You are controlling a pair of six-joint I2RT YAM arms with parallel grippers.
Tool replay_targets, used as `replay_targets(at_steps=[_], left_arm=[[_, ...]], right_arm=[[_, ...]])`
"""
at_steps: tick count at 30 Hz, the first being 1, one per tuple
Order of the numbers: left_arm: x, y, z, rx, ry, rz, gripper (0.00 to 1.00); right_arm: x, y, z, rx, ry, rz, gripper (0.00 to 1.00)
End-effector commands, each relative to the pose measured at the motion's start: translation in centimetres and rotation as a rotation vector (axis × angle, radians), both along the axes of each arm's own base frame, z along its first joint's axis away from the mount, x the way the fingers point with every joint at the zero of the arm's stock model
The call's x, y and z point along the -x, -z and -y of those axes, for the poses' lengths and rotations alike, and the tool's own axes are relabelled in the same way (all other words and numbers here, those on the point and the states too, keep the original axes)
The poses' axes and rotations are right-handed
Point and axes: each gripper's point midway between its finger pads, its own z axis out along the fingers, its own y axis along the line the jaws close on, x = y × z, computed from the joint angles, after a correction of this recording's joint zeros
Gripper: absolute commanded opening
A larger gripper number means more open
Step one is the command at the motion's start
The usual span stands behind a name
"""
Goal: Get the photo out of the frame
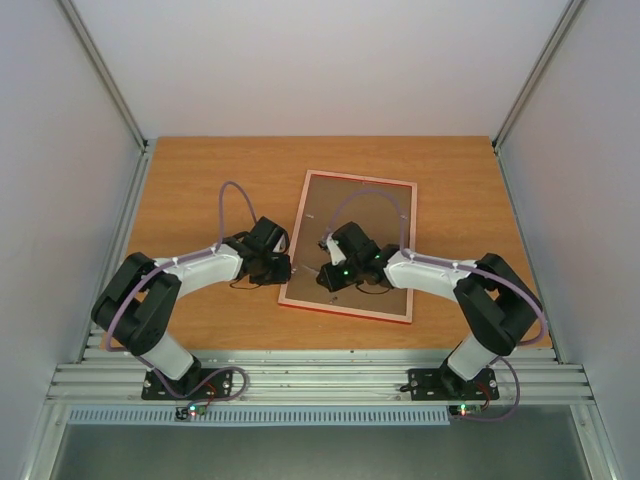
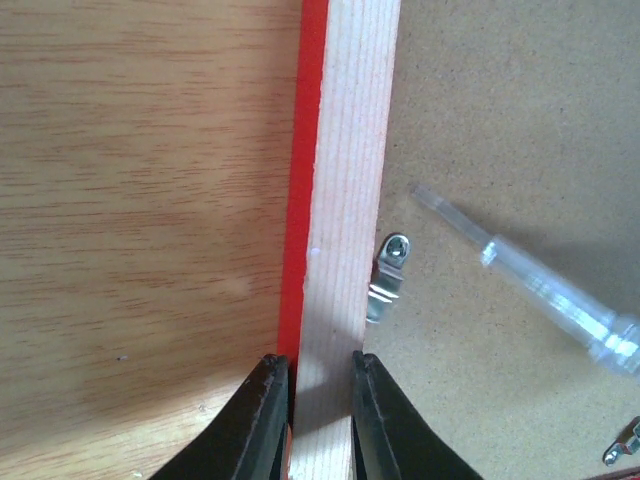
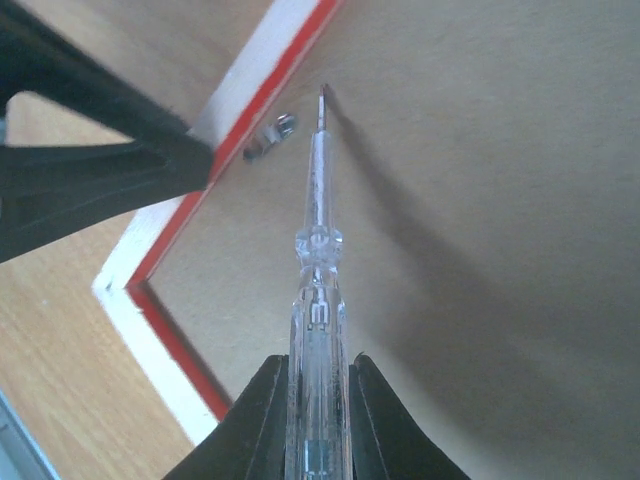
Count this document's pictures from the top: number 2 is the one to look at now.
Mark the metal frame retaining clip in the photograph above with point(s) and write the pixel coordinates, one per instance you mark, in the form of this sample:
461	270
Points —
387	275

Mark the red picture frame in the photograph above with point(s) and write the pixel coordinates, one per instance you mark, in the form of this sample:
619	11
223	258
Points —
525	115

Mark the small clear-handled screwdriver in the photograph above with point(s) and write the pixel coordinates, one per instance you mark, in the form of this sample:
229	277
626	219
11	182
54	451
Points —
611	338

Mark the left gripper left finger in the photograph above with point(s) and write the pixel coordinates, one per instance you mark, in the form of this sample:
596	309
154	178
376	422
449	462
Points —
248	437

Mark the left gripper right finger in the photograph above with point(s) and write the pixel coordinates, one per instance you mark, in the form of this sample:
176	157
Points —
390	438

